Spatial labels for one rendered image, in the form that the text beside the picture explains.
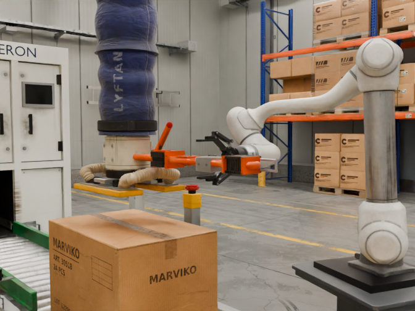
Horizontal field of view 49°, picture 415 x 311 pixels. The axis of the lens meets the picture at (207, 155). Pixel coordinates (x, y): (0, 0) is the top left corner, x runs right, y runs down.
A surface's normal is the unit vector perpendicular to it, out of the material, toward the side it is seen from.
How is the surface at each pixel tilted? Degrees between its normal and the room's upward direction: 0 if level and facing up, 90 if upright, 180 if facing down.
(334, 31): 90
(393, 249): 95
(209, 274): 90
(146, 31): 100
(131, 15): 81
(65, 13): 90
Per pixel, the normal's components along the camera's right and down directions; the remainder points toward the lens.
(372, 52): -0.33, -0.06
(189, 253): 0.63, 0.04
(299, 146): -0.75, 0.04
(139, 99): 0.44, -0.22
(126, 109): 0.07, -0.05
